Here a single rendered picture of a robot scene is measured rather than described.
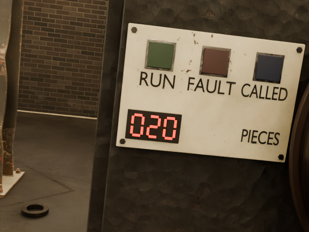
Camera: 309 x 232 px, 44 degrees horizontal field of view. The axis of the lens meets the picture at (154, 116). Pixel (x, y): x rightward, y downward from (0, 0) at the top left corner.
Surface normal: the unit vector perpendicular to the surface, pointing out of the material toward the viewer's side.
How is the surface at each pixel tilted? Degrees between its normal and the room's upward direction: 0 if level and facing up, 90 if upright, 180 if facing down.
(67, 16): 90
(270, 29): 90
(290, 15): 90
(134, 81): 90
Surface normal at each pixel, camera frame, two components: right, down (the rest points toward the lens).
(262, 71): 0.06, 0.17
